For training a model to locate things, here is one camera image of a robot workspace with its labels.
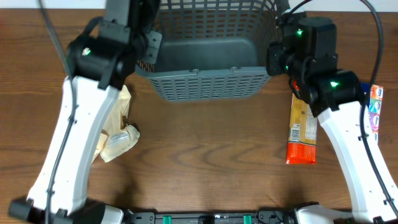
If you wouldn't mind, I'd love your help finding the grey plastic basket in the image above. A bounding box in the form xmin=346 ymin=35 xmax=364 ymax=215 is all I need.
xmin=136 ymin=0 xmax=290 ymax=101

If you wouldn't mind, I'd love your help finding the orange pasta package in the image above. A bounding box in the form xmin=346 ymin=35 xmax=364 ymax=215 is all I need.
xmin=285 ymin=81 xmax=318 ymax=164

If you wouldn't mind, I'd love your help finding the colourful tissue multipack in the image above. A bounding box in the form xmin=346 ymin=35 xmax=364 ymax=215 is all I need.
xmin=361 ymin=82 xmax=384 ymax=143

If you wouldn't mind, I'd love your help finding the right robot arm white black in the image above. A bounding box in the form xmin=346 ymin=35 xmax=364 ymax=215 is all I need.
xmin=266 ymin=12 xmax=397 ymax=223

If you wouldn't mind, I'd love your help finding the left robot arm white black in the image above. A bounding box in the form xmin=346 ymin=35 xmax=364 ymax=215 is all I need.
xmin=8 ymin=0 xmax=160 ymax=223

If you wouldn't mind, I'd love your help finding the beige paper pouch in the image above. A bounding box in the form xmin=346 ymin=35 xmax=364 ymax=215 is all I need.
xmin=99 ymin=85 xmax=141 ymax=162

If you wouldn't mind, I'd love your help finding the brown labelled snack pouch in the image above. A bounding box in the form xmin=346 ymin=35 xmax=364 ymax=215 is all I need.
xmin=92 ymin=133 xmax=108 ymax=161

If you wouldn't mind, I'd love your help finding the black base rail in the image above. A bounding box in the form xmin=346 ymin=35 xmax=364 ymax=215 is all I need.
xmin=122 ymin=210 xmax=296 ymax=224

